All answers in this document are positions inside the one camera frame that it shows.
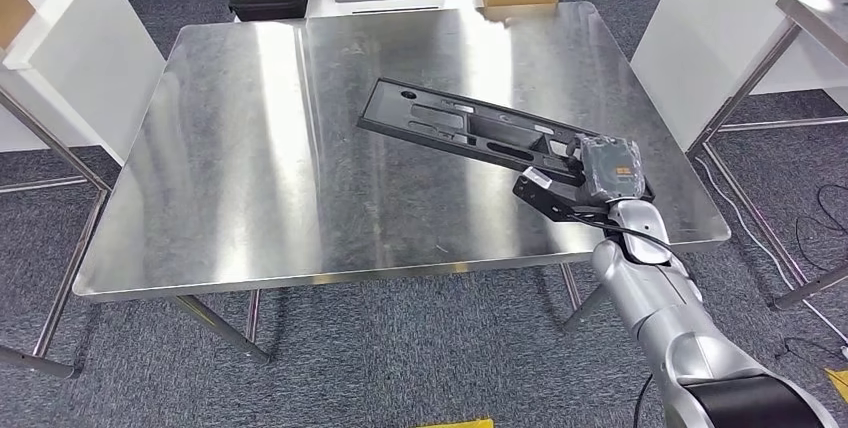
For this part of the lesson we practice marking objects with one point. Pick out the yellow floor tape rectangle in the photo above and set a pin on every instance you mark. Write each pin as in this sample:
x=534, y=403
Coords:
x=457, y=424

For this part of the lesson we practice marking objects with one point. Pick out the steel workbench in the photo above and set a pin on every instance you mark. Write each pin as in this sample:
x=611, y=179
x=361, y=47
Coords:
x=265, y=147

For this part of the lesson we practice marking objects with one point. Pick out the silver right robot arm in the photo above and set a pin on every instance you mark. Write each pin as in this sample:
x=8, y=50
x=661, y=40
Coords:
x=662, y=306

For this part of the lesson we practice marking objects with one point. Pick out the white partition panel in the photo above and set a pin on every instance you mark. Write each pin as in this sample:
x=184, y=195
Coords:
x=702, y=47
x=79, y=47

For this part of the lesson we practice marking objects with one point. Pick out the black camera bracket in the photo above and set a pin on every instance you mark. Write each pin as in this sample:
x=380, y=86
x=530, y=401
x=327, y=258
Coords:
x=550, y=203

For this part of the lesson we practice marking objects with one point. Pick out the yellow floor tape outline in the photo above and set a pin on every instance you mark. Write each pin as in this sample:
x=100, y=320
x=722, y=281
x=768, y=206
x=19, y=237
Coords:
x=840, y=385

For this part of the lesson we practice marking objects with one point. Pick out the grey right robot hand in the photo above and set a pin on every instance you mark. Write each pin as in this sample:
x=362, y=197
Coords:
x=613, y=170

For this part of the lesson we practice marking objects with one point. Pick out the black plastic panel part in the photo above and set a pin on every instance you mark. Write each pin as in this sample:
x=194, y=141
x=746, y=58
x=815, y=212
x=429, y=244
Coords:
x=424, y=120

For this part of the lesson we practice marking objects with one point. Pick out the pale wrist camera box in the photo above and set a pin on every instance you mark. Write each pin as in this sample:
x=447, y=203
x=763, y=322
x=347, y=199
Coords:
x=536, y=176

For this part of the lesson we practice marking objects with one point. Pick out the brown cardboard sheet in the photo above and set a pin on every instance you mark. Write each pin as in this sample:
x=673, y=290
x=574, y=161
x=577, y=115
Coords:
x=13, y=14

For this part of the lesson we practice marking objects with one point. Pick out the steel table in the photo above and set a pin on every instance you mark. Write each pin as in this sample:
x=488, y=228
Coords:
x=821, y=14
x=73, y=272

